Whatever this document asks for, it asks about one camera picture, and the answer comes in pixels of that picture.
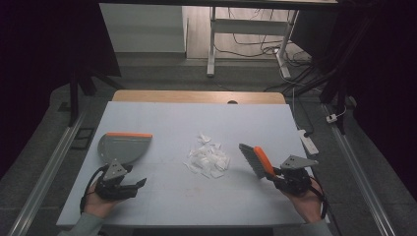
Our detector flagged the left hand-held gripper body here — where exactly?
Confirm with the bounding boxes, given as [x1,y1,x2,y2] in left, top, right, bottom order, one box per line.
[93,158,139,202]

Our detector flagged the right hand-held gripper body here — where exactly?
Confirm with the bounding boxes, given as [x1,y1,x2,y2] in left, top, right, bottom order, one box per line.
[277,154,320,198]

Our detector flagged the orange hand brush grey bristles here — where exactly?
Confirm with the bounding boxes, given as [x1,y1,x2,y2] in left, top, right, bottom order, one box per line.
[238,143,278,181]

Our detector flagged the clear plastic wrap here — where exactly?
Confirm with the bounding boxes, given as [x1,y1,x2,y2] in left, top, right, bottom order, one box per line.
[182,132,232,180]

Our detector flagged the person's right hand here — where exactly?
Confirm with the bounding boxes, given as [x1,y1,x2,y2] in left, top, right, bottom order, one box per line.
[282,180,325,224]

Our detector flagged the person's left hand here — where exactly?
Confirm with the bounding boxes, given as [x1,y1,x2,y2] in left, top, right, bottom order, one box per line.
[83,182,125,219]

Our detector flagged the white power strip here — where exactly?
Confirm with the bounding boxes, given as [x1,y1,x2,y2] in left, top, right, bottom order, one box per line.
[297,129,320,156]

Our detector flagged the white foam board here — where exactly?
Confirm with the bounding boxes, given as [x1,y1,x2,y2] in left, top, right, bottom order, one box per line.
[56,100,330,229]

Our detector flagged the black metal stand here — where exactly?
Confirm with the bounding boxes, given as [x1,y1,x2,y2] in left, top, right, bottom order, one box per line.
[66,63,126,128]
[319,63,350,136]

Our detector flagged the wooden table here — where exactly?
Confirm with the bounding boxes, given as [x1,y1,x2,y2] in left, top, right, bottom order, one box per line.
[112,89,287,105]

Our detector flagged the black curtain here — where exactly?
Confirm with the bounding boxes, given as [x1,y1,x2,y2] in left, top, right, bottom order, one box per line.
[333,0,417,203]
[0,0,123,180]

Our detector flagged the white cabinet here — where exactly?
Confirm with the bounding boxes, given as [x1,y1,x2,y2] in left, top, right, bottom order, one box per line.
[98,3,189,54]

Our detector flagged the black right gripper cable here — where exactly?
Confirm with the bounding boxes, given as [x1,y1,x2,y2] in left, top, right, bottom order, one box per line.
[309,176,329,221]

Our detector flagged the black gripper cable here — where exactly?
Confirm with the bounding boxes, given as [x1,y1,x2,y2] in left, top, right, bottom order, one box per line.
[309,176,329,221]
[79,166,106,214]

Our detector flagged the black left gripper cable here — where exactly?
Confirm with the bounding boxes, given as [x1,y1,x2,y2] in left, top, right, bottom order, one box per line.
[79,166,106,214]

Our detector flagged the black rectangular floor frame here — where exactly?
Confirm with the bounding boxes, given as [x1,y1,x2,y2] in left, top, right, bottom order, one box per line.
[70,127,96,151]

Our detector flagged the aluminium floor rail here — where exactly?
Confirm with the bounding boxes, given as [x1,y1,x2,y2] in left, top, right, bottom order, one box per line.
[322,103,397,236]
[7,110,89,236]

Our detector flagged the tangle of black floor cables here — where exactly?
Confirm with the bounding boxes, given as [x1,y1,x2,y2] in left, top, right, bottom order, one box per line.
[214,8,328,94]

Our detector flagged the white metal desk frame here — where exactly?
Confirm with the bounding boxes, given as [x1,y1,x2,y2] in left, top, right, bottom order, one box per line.
[207,6,301,80]

